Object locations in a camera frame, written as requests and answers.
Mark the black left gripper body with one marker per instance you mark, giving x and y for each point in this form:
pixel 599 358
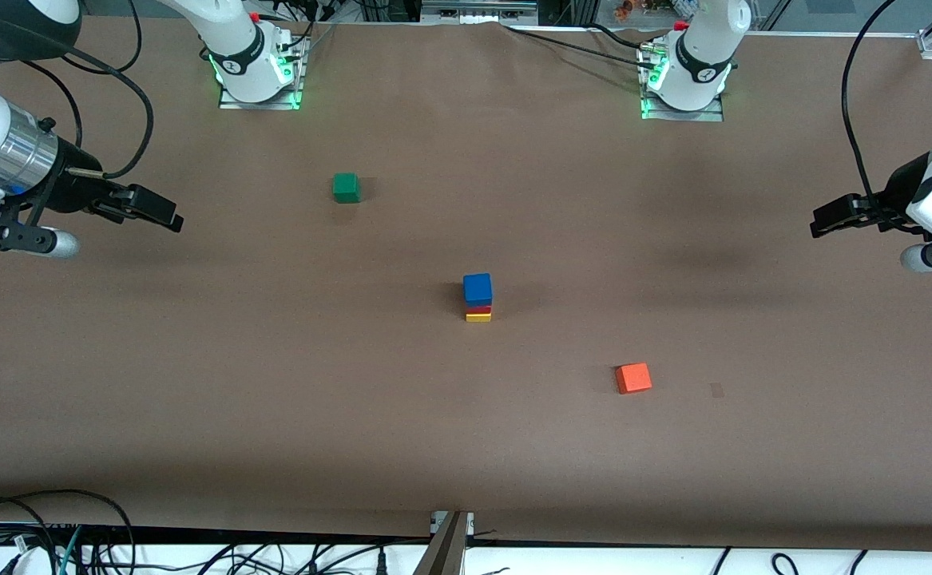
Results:
pixel 895 194

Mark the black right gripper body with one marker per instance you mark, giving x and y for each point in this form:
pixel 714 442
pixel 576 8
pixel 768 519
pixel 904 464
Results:
pixel 76 190

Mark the blue wooden cube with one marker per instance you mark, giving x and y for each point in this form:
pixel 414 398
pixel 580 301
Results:
pixel 477 289

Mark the red wooden cube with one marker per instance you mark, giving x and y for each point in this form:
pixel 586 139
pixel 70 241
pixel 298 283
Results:
pixel 479 310

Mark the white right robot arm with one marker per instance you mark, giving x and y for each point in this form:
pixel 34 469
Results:
pixel 242 72

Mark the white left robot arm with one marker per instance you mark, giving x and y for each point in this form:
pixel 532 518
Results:
pixel 701 80

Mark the green wooden cube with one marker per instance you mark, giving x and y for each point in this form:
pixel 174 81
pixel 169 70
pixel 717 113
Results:
pixel 346 188

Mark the orange wooden cube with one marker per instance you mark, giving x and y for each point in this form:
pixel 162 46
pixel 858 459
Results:
pixel 633 378

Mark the yellow wooden cube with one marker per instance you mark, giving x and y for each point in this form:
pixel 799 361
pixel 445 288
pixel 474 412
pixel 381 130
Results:
pixel 478 318

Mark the brown paper table cover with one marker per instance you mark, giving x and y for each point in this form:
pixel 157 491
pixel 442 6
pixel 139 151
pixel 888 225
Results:
pixel 466 455

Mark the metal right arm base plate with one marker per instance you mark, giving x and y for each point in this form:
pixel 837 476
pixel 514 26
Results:
pixel 230 104

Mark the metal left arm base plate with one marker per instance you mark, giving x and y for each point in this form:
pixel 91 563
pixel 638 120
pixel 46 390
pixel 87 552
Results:
pixel 713 116

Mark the grey metal rail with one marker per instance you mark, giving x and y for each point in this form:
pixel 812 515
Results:
pixel 477 9

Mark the aluminium camera mount beam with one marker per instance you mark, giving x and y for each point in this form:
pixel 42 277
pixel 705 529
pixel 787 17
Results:
pixel 443 551

